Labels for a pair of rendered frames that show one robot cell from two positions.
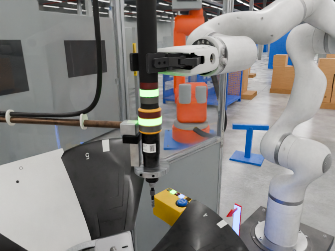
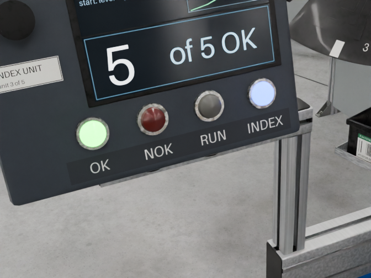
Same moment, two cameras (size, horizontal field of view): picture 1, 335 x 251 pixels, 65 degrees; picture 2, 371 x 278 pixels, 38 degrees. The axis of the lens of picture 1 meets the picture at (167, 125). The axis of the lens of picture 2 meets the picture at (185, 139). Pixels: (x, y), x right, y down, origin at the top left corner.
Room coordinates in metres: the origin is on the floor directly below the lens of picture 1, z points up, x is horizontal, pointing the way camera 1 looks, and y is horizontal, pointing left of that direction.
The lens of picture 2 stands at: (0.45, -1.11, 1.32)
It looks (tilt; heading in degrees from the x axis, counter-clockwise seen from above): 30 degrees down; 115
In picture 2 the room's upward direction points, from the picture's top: 4 degrees counter-clockwise
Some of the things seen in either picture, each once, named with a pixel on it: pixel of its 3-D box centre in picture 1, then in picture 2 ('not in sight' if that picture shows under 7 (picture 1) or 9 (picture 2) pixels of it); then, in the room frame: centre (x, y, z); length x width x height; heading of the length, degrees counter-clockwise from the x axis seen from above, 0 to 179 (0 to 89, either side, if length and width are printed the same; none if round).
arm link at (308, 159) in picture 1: (298, 170); not in sight; (0.82, -0.45, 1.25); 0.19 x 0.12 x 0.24; 36
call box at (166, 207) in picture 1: (174, 209); not in sight; (0.94, -0.02, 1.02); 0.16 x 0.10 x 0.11; 44
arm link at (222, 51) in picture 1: (208, 56); not in sight; (0.59, -0.09, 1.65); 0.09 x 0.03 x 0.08; 44
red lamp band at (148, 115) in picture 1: (149, 112); not in sight; (0.47, 0.03, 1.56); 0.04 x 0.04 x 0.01
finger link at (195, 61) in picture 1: (190, 60); not in sight; (0.50, -0.04, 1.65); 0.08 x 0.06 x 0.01; 13
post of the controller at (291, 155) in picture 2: not in sight; (290, 180); (0.34, -0.59, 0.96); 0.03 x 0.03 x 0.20; 44
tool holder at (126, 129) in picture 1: (145, 146); not in sight; (0.48, 0.04, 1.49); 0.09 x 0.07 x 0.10; 79
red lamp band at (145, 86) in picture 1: (148, 84); not in sight; (0.47, 0.03, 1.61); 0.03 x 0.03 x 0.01
